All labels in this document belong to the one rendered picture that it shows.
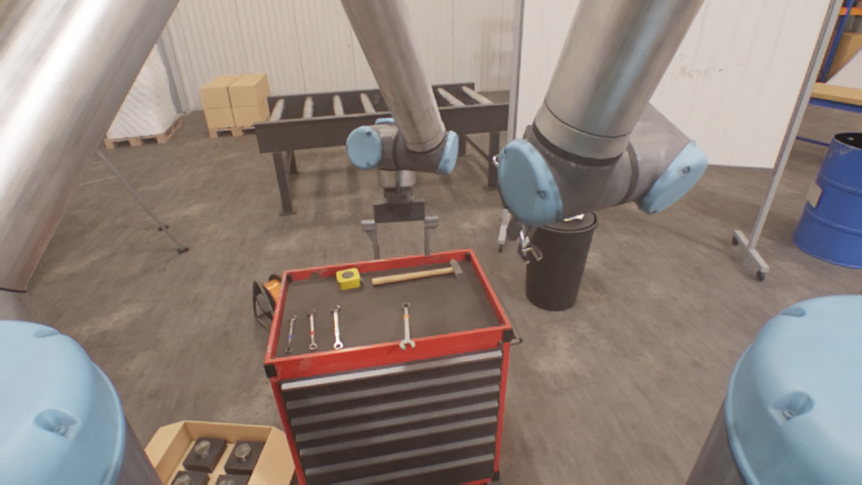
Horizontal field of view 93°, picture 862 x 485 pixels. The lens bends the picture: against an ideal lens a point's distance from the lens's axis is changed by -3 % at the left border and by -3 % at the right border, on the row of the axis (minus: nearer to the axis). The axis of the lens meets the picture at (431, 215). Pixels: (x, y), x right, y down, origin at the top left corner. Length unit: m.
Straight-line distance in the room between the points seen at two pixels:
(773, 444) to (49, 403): 0.34
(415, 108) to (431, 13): 8.33
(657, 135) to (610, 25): 0.20
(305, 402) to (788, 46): 3.29
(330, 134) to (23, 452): 3.91
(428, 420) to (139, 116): 6.68
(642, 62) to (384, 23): 0.38
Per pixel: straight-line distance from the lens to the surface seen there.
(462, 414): 1.56
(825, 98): 6.44
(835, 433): 0.26
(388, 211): 1.08
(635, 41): 0.36
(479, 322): 1.42
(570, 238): 2.61
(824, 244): 4.38
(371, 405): 1.45
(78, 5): 0.47
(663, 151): 0.52
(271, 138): 4.13
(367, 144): 0.91
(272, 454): 2.06
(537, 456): 2.23
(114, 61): 0.47
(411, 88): 0.73
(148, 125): 7.57
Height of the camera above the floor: 1.84
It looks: 27 degrees down
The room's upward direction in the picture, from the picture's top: 1 degrees counter-clockwise
